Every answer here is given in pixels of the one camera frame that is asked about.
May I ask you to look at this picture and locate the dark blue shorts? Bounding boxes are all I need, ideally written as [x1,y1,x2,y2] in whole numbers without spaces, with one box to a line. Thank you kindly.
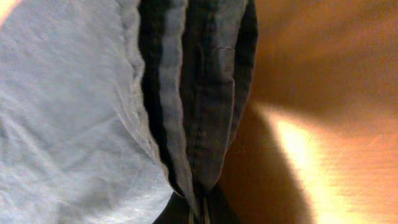
[0,0,259,224]

